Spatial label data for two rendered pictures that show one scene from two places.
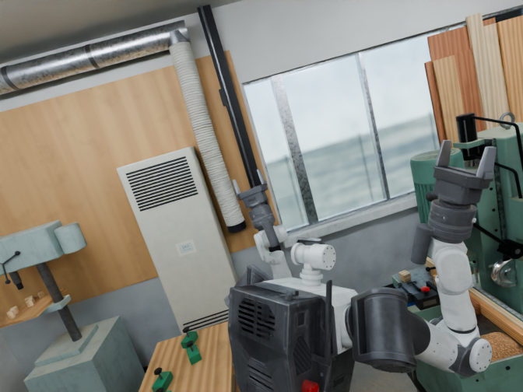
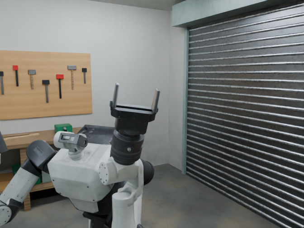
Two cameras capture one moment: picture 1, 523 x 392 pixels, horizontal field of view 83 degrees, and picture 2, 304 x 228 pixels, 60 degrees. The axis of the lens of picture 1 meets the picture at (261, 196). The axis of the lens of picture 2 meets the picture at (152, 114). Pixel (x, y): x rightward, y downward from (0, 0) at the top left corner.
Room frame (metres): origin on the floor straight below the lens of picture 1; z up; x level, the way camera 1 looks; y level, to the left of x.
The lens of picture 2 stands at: (1.79, -0.22, 1.66)
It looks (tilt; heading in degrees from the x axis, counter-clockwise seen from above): 9 degrees down; 155
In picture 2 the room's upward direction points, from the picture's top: straight up
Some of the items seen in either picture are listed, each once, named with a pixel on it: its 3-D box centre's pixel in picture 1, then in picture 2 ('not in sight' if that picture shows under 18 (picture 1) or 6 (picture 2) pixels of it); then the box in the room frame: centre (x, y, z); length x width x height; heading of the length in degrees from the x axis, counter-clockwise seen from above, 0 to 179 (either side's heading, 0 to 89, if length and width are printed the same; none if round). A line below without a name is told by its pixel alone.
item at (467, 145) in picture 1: (468, 136); not in sight; (1.10, -0.82, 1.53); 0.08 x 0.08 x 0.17; 89
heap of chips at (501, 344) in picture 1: (493, 342); not in sight; (0.80, -0.59, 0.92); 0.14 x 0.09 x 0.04; 89
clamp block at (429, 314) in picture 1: (419, 308); not in sight; (1.05, -0.49, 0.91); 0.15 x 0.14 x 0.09; 179
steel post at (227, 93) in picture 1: (255, 187); not in sight; (2.34, 0.03, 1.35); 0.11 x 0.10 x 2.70; 94
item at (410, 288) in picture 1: (415, 293); not in sight; (1.04, -0.48, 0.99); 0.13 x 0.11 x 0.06; 179
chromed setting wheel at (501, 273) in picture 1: (507, 271); not in sight; (0.97, -0.81, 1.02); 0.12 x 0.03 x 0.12; 89
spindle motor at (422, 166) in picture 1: (440, 192); not in sight; (1.10, -0.68, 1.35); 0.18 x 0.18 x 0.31
